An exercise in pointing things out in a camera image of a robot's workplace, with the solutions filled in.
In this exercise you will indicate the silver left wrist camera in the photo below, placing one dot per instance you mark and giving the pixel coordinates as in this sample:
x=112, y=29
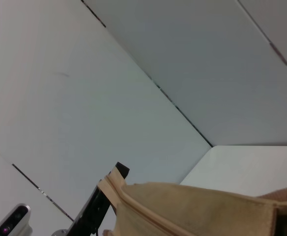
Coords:
x=12, y=221

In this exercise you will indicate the khaki canvas food bag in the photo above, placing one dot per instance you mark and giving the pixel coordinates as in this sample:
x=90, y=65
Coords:
x=195, y=211

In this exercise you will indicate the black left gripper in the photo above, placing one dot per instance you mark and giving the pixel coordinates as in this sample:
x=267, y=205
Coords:
x=84, y=226

